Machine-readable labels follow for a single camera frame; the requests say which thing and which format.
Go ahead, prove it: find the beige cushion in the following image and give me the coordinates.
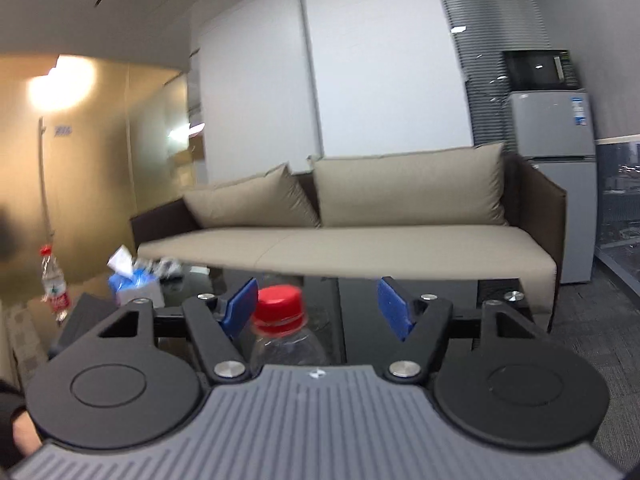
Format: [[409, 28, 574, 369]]
[[183, 164, 320, 229], [311, 143, 506, 228]]

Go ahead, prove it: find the blue white tissue box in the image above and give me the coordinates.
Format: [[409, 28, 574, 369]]
[[107, 246, 165, 308]]

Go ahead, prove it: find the clear water bottle red label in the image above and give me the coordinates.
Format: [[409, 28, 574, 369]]
[[250, 326, 330, 375]]

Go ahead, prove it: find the person left hand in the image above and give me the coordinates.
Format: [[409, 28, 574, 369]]
[[12, 411, 42, 457]]

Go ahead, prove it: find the right beige cushion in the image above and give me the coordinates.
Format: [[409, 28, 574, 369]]
[[311, 143, 506, 228]]

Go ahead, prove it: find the black microwave oven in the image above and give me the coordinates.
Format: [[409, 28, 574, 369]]
[[502, 49, 582, 91]]

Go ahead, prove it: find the silver table disc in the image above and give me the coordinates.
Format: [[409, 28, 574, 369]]
[[503, 290, 525, 302]]

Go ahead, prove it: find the silver refrigerator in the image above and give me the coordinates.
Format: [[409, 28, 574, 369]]
[[508, 91, 598, 284]]

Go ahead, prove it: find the beige brown sofa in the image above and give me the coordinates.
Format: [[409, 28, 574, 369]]
[[130, 149, 567, 328]]

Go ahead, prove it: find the left beige cushion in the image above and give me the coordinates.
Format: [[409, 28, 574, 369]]
[[183, 164, 320, 229]]

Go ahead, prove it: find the grey crumpled cloth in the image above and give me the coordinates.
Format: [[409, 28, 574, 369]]
[[149, 258, 183, 281]]

